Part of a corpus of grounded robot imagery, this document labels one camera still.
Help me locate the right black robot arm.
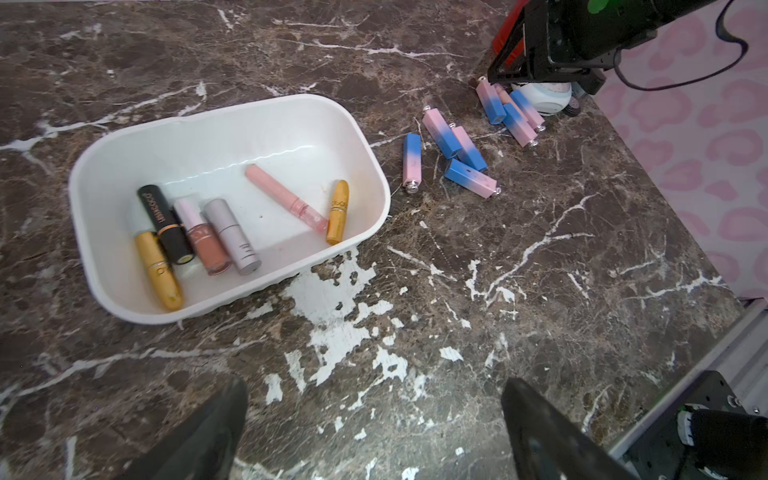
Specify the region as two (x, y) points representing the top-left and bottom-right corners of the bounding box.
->
(486, 0), (708, 95)

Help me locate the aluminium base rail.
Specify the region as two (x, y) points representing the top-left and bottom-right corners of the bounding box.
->
(609, 300), (767, 479)

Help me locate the pink kitty lip gloss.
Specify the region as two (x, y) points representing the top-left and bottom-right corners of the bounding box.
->
(493, 84), (514, 105)

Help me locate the silver lipstick tube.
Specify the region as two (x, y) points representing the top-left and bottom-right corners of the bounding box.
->
(203, 198), (261, 275)

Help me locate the black object behind clock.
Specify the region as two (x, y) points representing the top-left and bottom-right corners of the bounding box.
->
(562, 82), (586, 117)

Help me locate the brown lip gloss silver cap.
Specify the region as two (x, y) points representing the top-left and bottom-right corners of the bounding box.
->
(174, 198), (231, 276)

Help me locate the red pen holder cup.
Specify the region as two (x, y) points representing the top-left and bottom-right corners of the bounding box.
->
(491, 0), (528, 67)

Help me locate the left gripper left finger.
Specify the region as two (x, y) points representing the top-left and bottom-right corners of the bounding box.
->
(118, 377), (248, 480)

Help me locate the pink lip gloss tube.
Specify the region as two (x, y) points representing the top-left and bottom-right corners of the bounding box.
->
(245, 164), (328, 232)

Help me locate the black lipstick gold band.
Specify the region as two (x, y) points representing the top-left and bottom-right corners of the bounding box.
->
(137, 184), (195, 265)

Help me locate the white round alarm clock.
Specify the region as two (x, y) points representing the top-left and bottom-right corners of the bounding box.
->
(513, 83), (571, 116)

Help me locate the gold glitter lipstick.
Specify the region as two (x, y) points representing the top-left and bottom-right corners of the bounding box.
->
(326, 180), (350, 245)
(134, 231), (184, 311)

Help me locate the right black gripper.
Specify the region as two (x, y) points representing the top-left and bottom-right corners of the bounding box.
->
(487, 1), (657, 95)

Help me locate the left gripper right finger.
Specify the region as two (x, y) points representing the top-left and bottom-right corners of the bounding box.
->
(501, 378), (634, 479)

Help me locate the white plastic storage box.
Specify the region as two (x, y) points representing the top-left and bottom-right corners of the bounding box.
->
(68, 94), (391, 325)

